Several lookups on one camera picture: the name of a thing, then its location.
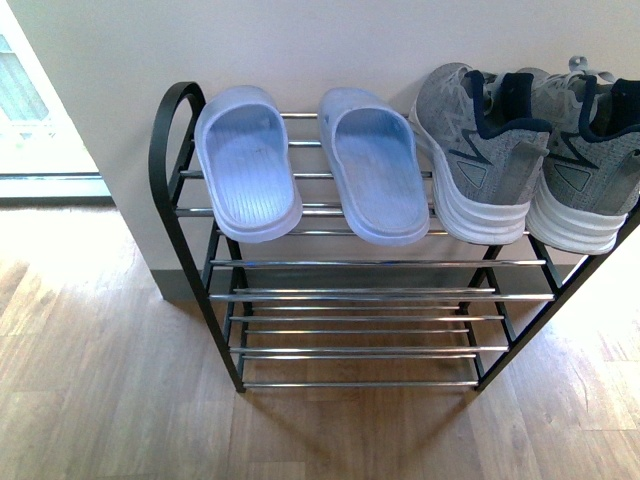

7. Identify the light blue slide sandal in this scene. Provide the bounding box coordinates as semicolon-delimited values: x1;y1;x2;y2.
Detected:
194;86;303;243
318;88;430;246

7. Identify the black metal shoe rack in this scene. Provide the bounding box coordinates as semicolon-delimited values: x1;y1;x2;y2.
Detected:
147;81;640;394

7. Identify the grey knit sneaker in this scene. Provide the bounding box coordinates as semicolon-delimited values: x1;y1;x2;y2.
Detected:
409;63;552;245
526;56;639;255

